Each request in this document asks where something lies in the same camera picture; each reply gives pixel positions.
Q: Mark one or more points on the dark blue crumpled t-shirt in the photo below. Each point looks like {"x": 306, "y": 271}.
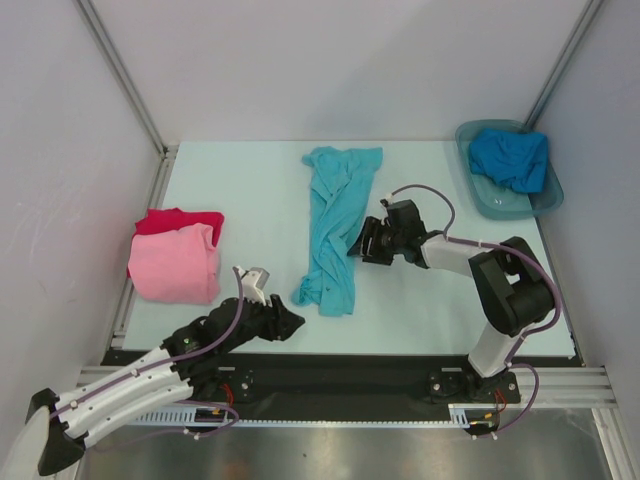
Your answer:
{"x": 517, "y": 161}

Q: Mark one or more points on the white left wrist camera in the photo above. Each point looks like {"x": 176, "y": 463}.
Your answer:
{"x": 253, "y": 282}

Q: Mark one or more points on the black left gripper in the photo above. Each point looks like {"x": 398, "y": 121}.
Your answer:
{"x": 281, "y": 323}

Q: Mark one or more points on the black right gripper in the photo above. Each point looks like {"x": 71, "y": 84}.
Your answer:
{"x": 376, "y": 240}

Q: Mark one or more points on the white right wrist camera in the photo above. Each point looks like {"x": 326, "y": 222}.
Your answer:
{"x": 391, "y": 213}

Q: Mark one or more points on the light blue cable duct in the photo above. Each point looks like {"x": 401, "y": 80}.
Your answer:
{"x": 184, "y": 416}

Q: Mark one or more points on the red folded t-shirt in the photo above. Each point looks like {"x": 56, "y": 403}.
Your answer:
{"x": 159, "y": 221}

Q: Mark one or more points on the pink folded t-shirt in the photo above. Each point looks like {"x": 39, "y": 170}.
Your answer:
{"x": 176, "y": 267}

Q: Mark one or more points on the aluminium frame rail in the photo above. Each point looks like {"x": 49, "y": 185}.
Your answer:
{"x": 566, "y": 388}

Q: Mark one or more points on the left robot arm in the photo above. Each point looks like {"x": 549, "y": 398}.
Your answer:
{"x": 60, "y": 428}

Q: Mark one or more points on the translucent blue plastic bin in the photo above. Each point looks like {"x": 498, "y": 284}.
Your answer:
{"x": 497, "y": 202}

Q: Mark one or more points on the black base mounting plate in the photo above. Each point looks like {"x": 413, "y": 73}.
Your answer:
{"x": 353, "y": 388}

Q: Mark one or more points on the light blue t-shirt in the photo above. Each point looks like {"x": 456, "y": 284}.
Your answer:
{"x": 340, "y": 187}

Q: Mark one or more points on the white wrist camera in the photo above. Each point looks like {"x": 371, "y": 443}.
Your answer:
{"x": 253, "y": 282}
{"x": 391, "y": 213}

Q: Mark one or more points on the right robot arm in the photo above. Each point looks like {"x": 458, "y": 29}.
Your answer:
{"x": 515, "y": 292}

